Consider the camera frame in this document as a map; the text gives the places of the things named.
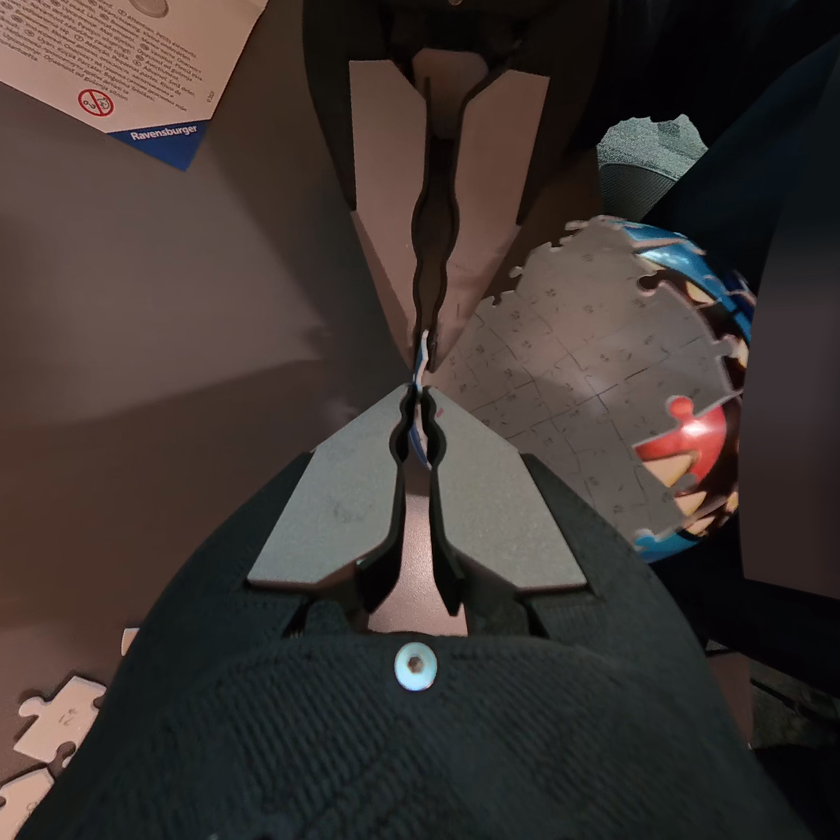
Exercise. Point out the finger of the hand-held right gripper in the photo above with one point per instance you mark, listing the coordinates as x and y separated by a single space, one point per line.
499 164
387 164

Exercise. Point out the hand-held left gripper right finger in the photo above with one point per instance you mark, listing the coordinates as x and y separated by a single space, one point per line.
505 512

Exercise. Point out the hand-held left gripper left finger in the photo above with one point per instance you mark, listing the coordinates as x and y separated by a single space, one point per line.
328 512

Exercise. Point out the blue white puzzle ball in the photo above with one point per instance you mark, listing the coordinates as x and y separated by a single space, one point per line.
558 367

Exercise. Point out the curved blue puzzle piece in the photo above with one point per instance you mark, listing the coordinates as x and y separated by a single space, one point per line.
424 354

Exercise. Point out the white puzzle pieces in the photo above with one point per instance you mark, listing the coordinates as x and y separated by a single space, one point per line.
59 715

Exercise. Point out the white instruction leaflet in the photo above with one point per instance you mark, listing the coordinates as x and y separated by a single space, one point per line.
98 65

